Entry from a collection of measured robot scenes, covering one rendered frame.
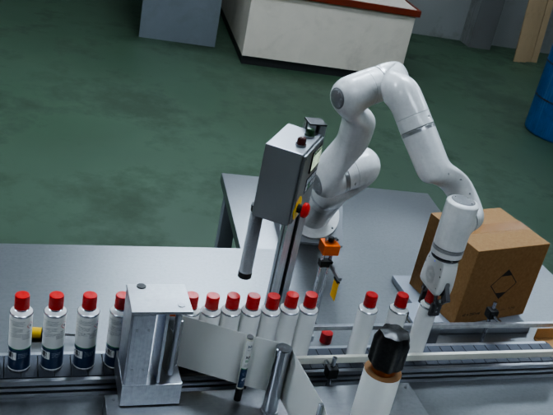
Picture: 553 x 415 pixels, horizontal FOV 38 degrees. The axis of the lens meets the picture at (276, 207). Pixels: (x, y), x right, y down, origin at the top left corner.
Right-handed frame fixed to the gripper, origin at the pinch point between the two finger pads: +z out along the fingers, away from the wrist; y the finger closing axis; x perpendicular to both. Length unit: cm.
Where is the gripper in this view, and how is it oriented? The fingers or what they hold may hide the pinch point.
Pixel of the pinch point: (429, 303)
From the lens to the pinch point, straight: 220.3
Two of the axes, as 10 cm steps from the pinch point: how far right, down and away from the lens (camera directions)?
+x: 9.4, 0.4, 3.3
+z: -1.9, 8.8, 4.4
